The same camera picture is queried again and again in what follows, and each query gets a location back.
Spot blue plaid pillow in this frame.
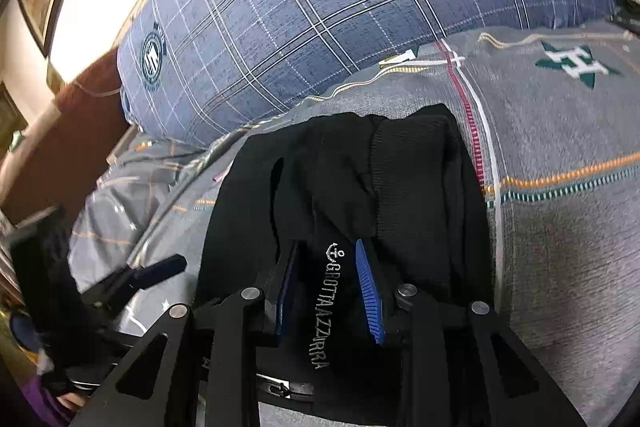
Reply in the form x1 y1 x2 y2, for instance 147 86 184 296
116 0 622 148

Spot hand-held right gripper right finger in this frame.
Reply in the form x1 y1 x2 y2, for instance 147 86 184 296
354 239 589 427

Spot black pants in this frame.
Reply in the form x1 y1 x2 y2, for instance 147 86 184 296
192 103 504 427

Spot grey patterned bedsheet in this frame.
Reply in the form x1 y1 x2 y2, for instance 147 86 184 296
67 19 640 427

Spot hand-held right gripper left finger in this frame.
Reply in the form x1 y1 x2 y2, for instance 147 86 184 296
70 241 302 427

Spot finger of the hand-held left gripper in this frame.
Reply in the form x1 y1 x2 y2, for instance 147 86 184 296
106 254 189 304

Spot brown wooden headboard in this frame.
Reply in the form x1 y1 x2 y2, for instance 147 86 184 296
0 49 134 228

